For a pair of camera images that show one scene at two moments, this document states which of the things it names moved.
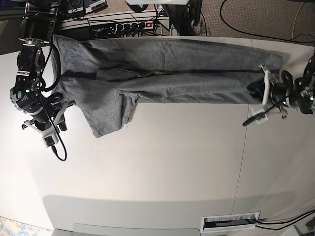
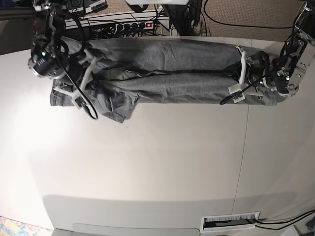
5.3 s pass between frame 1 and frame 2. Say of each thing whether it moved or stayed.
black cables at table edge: stayed
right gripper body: moved
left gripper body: moved
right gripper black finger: moved
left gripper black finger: moved
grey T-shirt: moved
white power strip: stayed
